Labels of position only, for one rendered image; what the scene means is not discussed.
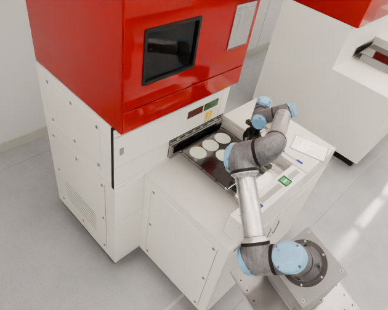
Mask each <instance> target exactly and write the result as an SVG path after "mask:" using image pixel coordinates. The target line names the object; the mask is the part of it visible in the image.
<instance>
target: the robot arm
mask: <svg viewBox="0 0 388 310"><path fill-rule="evenodd" d="M270 104H271V99H269V97H266V96H260V97H258V99H257V101H256V105H255V107H254V111H253V113H252V116H251V119H246V122H245V124H247V125H249V126H250V127H248V128H247V129H246V131H245V132H244V134H243V141H242V142H239V143H234V144H232V145H228V146H227V147H226V149H225V151H224V166H225V169H226V171H227V172H230V173H231V176H232V177H233V178H234V179H235V182H236V190H237V195H238V203H239V208H240V216H241V224H242V229H243V240H242V241H241V246H240V247H239V248H238V250H237V255H236V256H237V261H238V265H239V267H240V269H241V271H242V272H243V273H244V274H245V275H247V276H255V277H257V276H275V275H290V276H291V277H292V278H293V279H295V280H298V281H300V282H310V281H313V280H315V279H316V278H317V277H318V276H319V275H320V273H321V270H322V267H323V262H322V258H321V256H320V254H319V252H318V251H317V250H316V249H315V248H313V247H312V246H310V245H307V244H298V243H297V242H294V241H290V240H286V241H283V242H280V243H278V244H270V239H269V238H268V237H266V236H265V232H264V225H263V220H262V213H261V205H260V200H259V193H258V188H257V181H256V175H257V174H258V173H259V169H258V167H261V166H265V165H268V164H270V163H272V162H273V161H274V160H276V159H277V158H278V157H279V156H280V155H281V154H282V152H283V151H284V149H285V147H286V143H287V139H286V133H287V130H288V126H289V122H290V119H291V118H293V117H296V116H297V109H296V105H295V104H294V103H293V102H290V103H285V104H282V105H278V106H274V107H271V108H270ZM269 123H272V124H271V126H270V130H269V132H267V133H266V134H265V136H264V137H262V135H261V133H260V130H262V129H263V128H264V127H265V126H266V125H267V124H269Z"/></svg>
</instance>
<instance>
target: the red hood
mask: <svg viewBox="0 0 388 310"><path fill-rule="evenodd" d="M25 1H26V8H27V12H28V18H29V23H30V29H31V36H32V40H33V47H34V53H35V57H36V60H37V61H38V62H40V64H42V66H43V67H45V68H46V69H47V70H48V71H49V72H51V73H52V74H53V75H54V76H55V77H56V78H57V79H58V80H59V81H60V82H62V83H63V84H64V85H65V86H66V87H68V88H69V89H70V90H71V91H72V92H73V93H74V94H75V95H76V96H77V97H79V98H80V99H81V100H82V101H83V102H85V104H86V105H87V106H89V107H90V108H91V109H92V110H93V111H95V112H96V113H97V114H98V115H99V116H100V117H101V118H102V119H103V120H104V121H106V122H107V123H108V124H109V125H110V126H112V127H113V128H114V129H115V130H116V131H117V132H118V133H119V134H120V135H122V134H125V133H127V132H129V131H132V130H134V129H136V128H138V127H140V126H142V125H145V124H147V123H149V122H151V121H154V120H155V119H158V118H160V117H163V116H165V115H167V114H169V113H171V112H173V111H176V110H178V109H180V108H183V107H184V106H187V105H189V104H191V103H193V102H196V101H198V100H200V99H202V98H204V97H207V96H209V95H211V94H213V93H216V92H218V91H220V90H222V89H224V88H226V87H229V86H231V85H234V84H236V83H237V82H238V81H239V78H240V74H241V70H242V67H243V63H244V60H245V56H246V51H247V49H248V44H249V40H250V37H251V33H252V30H253V26H254V22H255V19H256V15H257V11H258V8H259V4H260V1H261V0H25Z"/></svg>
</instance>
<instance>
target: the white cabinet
mask: <svg viewBox="0 0 388 310"><path fill-rule="evenodd" d="M325 167H326V166H325ZM325 167H324V168H323V169H321V170H320V171H319V172H318V173H317V174H316V175H315V176H314V177H313V178H311V179H310V180H309V181H308V182H307V183H306V184H305V185H304V186H303V187H301V188H300V189H299V190H298V192H297V193H296V194H294V195H293V196H292V197H291V198H290V199H288V200H287V201H286V202H285V203H284V204H283V205H282V206H281V207H280V208H279V209H277V210H276V211H275V212H274V213H273V214H271V215H270V216H269V217H268V218H267V219H266V220H265V221H264V222H263V225H264V232H265V236H266V237H268V238H269V239H270V244H276V243H277V242H278V241H279V240H280V239H281V238H282V237H283V236H284V235H285V234H286V233H287V232H288V231H289V229H290V227H291V225H292V224H293V222H294V220H295V219H296V217H297V215H298V213H299V212H300V210H301V208H302V206H303V205H304V203H305V202H306V200H307V198H308V196H309V195H310V193H311V191H312V190H313V188H314V186H315V184H316V183H317V181H318V179H319V178H320V176H321V174H322V173H323V171H324V169H325ZM240 246H241V243H239V244H238V245H237V246H236V247H235V248H233V249H232V250H231V251H230V252H229V251H228V250H227V249H226V248H225V247H224V246H223V245H221V244H220V243H219V242H218V241H217V240H216V239H215V238H214V237H212V235H210V233H208V232H207V230H205V229H204V228H203V227H202V226H201V225H200V224H199V223H197V222H196V221H195V220H194V219H193V218H192V217H191V216H190V215H189V214H188V213H187V212H186V211H185V210H184V209H183V208H181V207H180V206H179V205H178V204H177V203H176V202H175V201H174V200H172V199H171V198H170V197H169V196H168V195H167V194H166V193H165V192H164V191H163V190H162V189H161V188H160V187H159V186H158V185H156V184H155V183H154V182H153V181H152V180H151V179H150V178H149V177H147V176H146V175H145V186H144V194H143V209H142V224H141V232H140V248H141V249H142V250H143V251H144V252H145V253H146V254H147V255H148V256H149V257H150V258H151V259H152V260H153V261H154V262H155V264H156V265H157V266H158V267H159V268H160V269H161V270H162V272H164V273H165V275H167V276H168V277H169V279H170V280H171V281H172V282H173V283H174V284H175V285H176V286H177V288H178V289H179V290H180V291H181V292H182V293H183V294H184V295H185V296H186V297H187V298H188V299H189V300H190V301H191V302H192V304H193V305H194V306H195V307H196V308H197V309H198V310H209V309H210V308H211V307H212V306H213V305H214V304H215V303H216V302H217V301H218V300H219V299H220V298H221V297H223V296H224V295H225V294H226V293H227V292H228V291H229V290H230V289H231V288H232V287H233V286H234V285H235V284H236V282H235V281H234V279H233V277H232V275H231V274H230V271H231V270H232V269H233V268H234V267H235V266H236V265H238V261H237V256H236V255H237V250H238V248H239V247H240Z"/></svg>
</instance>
